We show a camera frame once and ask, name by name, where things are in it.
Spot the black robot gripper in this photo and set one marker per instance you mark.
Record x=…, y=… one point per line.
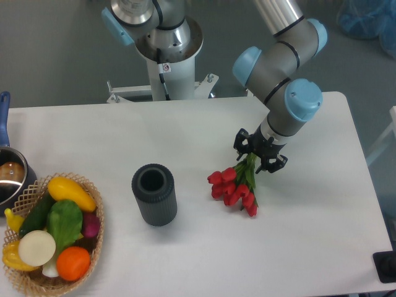
x=264, y=148

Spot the red tulip bouquet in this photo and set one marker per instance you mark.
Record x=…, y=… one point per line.
x=236, y=184

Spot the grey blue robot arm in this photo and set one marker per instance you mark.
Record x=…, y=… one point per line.
x=266, y=75

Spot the dark grey ribbed vase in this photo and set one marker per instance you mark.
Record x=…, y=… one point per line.
x=153, y=187

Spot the black device at table edge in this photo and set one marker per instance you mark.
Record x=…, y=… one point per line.
x=385, y=266

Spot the blue plastic bag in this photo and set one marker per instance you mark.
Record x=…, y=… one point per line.
x=367, y=20

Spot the purple red onion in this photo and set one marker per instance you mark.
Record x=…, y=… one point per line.
x=90, y=225

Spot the yellow squash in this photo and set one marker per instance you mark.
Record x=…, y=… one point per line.
x=62, y=188

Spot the green lettuce leaf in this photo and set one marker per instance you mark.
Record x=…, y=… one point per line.
x=64, y=223

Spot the orange fruit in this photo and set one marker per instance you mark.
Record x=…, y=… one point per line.
x=73, y=263

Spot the woven wicker basket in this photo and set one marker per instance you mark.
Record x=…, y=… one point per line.
x=34, y=283

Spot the dark green cucumber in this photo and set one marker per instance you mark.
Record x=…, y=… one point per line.
x=37, y=217

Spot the white round onion slice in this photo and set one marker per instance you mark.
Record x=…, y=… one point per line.
x=36, y=248

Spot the yellow bell pepper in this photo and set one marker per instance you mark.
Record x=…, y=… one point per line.
x=11, y=258

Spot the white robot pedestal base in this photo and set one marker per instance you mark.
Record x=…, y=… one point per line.
x=170, y=56

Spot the blue handled saucepan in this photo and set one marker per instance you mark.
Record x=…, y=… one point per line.
x=16, y=173

